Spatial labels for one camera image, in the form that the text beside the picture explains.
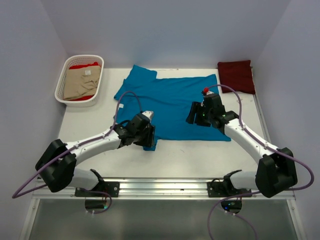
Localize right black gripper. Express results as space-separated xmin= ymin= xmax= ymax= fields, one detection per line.
xmin=186 ymin=101 xmax=213 ymax=127

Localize blue t shirt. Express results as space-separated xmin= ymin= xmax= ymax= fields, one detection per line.
xmin=114 ymin=65 xmax=231 ymax=142

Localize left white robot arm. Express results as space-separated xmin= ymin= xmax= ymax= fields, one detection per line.
xmin=35 ymin=110 xmax=156 ymax=197

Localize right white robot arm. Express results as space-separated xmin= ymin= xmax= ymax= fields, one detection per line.
xmin=186 ymin=91 xmax=298 ymax=198

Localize folded dark red shirt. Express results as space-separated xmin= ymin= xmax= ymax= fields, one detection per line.
xmin=217 ymin=60 xmax=256 ymax=95

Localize beige shirt in basket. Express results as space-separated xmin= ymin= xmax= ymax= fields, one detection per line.
xmin=62 ymin=66 xmax=102 ymax=101

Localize white plastic basket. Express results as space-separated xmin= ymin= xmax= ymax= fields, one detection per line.
xmin=54 ymin=54 xmax=105 ymax=108

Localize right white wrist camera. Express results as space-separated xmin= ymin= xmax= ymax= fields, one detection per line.
xmin=201 ymin=87 xmax=216 ymax=98

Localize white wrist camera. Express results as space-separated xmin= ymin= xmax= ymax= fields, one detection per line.
xmin=141 ymin=110 xmax=154 ymax=122
xmin=201 ymin=87 xmax=216 ymax=98

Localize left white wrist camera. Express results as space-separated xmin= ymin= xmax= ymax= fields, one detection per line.
xmin=141 ymin=110 xmax=154 ymax=122

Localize aluminium mounting rail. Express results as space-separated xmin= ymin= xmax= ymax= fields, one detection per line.
xmin=31 ymin=176 xmax=297 ymax=200

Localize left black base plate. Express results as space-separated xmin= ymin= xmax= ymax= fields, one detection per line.
xmin=74 ymin=181 xmax=120 ymax=198

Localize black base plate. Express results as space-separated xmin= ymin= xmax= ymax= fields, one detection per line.
xmin=74 ymin=181 xmax=120 ymax=198
xmin=206 ymin=178 xmax=251 ymax=198

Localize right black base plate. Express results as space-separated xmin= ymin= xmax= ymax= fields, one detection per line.
xmin=206 ymin=178 xmax=251 ymax=198

